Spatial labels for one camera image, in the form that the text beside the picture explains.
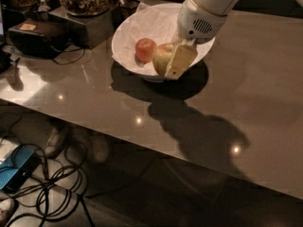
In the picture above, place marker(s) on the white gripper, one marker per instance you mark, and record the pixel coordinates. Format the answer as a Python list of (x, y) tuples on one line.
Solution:
[(196, 20)]

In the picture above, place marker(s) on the yellow-green apple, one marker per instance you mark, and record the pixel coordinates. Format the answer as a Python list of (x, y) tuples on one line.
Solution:
[(161, 57)]

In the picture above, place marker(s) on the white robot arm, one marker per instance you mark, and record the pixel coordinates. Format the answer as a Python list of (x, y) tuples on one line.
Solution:
[(220, 7)]

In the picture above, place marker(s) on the red apple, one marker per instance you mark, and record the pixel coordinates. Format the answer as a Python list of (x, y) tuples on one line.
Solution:
[(144, 49)]

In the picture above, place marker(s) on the white bowl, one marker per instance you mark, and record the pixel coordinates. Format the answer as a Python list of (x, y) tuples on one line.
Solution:
[(126, 60)]

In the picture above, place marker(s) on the white paper liner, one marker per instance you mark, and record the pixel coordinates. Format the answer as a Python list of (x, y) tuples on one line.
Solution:
[(148, 26)]

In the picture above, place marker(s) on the black cup with scoop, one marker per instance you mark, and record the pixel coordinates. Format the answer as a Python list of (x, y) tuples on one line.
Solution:
[(122, 12)]

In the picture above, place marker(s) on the metal scoop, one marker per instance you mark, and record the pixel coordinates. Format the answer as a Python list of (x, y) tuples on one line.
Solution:
[(43, 6)]

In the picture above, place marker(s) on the black box device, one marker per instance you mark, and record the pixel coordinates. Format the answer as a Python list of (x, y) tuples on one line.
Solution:
[(40, 39)]

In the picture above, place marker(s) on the white shoe under table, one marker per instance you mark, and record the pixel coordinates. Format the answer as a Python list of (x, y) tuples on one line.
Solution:
[(55, 142)]

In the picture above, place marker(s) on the blue box on floor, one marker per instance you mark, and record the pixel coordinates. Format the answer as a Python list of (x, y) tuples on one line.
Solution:
[(16, 168)]

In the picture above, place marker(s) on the white shoe at corner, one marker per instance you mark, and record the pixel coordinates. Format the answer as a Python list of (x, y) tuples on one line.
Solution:
[(6, 210)]

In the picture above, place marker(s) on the dark grey pedestal block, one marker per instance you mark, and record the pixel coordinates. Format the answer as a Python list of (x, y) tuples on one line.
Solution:
[(86, 31)]

